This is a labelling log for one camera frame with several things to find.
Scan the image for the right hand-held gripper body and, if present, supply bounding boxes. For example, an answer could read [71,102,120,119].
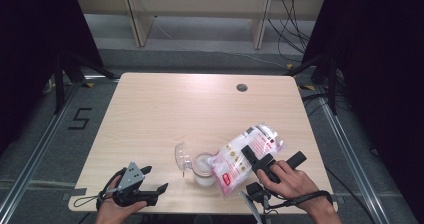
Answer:
[239,150,308,224]

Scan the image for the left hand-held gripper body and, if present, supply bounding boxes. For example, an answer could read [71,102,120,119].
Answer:
[110,161,160,208]

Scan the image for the red and white pouch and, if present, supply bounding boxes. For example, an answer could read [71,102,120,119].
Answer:
[210,123,287,197]

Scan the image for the glass jar with hinged lid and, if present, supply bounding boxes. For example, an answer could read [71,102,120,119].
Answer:
[173,141,218,188]

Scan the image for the person's right hand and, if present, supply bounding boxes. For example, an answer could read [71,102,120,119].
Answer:
[256,159,317,210]

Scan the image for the person's left hand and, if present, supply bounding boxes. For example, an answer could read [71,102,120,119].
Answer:
[95,174,149,224]

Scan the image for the black metal stand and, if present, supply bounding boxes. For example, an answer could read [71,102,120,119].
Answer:
[53,48,118,115]
[285,52,338,116]

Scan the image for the beige wooden shelf unit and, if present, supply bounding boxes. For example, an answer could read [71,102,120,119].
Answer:
[72,0,327,51]

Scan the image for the black curtain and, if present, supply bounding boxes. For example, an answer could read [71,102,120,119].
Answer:
[301,0,424,224]
[0,0,105,157]

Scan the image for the black left wrist strap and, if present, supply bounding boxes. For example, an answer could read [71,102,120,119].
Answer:
[73,168,129,208]

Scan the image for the black wrist strap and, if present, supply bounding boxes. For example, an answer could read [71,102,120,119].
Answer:
[269,189,334,209]
[73,168,129,208]

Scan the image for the black right wrist strap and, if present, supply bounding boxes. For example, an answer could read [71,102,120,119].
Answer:
[269,189,334,209]

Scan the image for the black floor cables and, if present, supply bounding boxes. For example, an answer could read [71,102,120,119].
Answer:
[301,92,353,118]

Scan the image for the long black floor cable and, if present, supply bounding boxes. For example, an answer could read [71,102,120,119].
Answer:
[325,167,378,224]

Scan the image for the aluminium floor rail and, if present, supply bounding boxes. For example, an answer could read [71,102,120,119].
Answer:
[316,90,386,224]
[0,80,83,218]

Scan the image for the bundle of black cables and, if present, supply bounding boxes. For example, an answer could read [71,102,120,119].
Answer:
[266,0,313,64]

